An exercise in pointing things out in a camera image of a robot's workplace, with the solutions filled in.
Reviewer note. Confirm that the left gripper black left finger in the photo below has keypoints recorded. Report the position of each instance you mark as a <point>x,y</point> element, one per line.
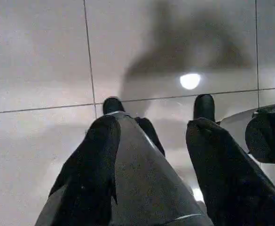
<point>88,179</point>

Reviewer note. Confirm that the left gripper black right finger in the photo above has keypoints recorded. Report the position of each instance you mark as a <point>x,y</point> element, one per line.
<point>231,183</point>

